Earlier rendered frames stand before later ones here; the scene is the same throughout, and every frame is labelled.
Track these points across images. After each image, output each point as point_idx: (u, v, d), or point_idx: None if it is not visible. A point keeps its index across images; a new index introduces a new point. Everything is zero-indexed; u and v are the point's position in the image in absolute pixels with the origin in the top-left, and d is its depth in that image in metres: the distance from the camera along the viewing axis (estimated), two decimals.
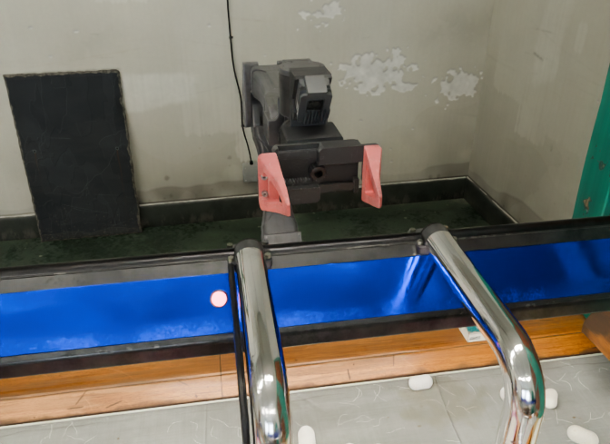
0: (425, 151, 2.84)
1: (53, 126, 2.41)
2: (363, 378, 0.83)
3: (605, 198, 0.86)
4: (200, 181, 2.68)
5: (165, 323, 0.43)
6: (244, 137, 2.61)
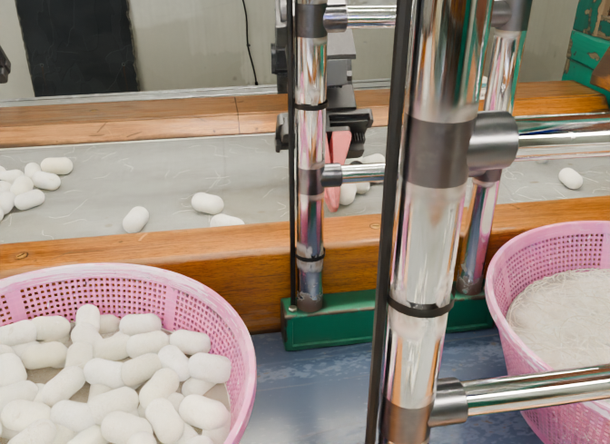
0: None
1: (60, 39, 2.42)
2: (377, 124, 0.85)
3: None
4: None
5: None
6: (250, 57, 2.63)
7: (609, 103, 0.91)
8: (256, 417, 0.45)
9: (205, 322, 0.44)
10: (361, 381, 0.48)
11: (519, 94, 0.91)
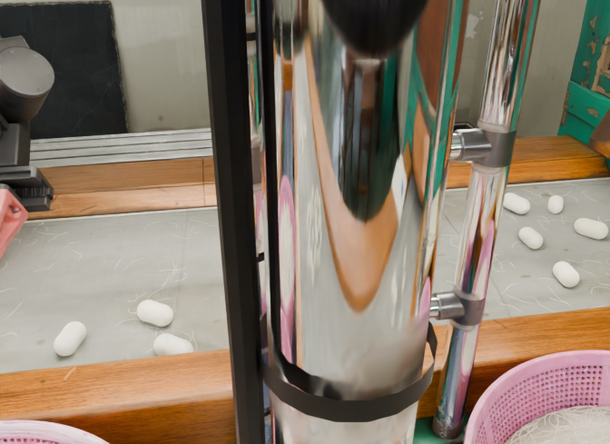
0: None
1: None
2: None
3: None
4: (194, 122, 2.63)
5: None
6: None
7: (609, 165, 0.84)
8: None
9: None
10: None
11: (512, 155, 0.84)
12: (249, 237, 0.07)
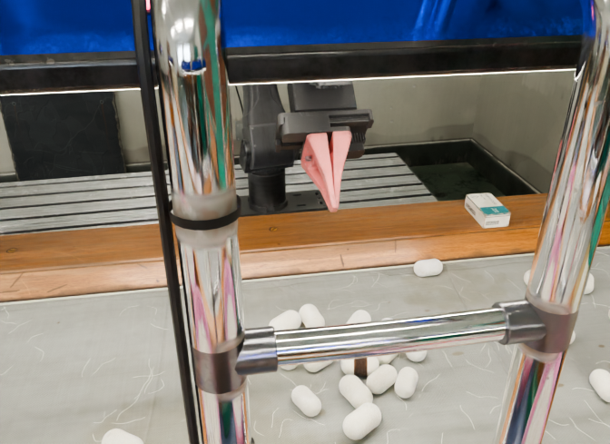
0: (427, 111, 2.70)
1: None
2: (359, 265, 0.69)
3: None
4: None
5: (64, 31, 0.29)
6: (237, 93, 2.47)
7: None
8: None
9: None
10: None
11: (533, 218, 0.75)
12: None
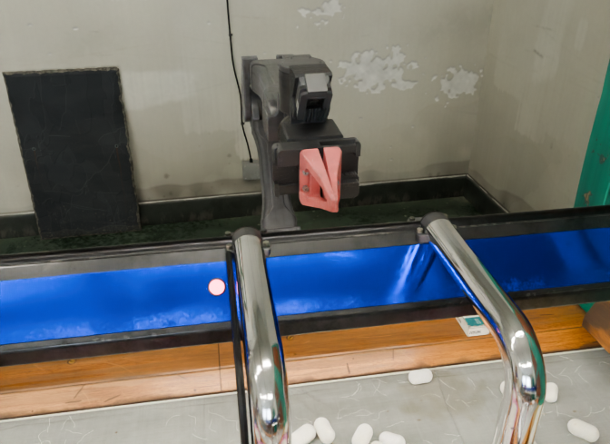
0: (425, 149, 2.84)
1: (52, 123, 2.40)
2: (363, 372, 0.83)
3: (605, 192, 0.86)
4: (200, 178, 2.68)
5: (162, 311, 0.43)
6: (244, 135, 2.61)
7: None
8: None
9: None
10: None
11: None
12: None
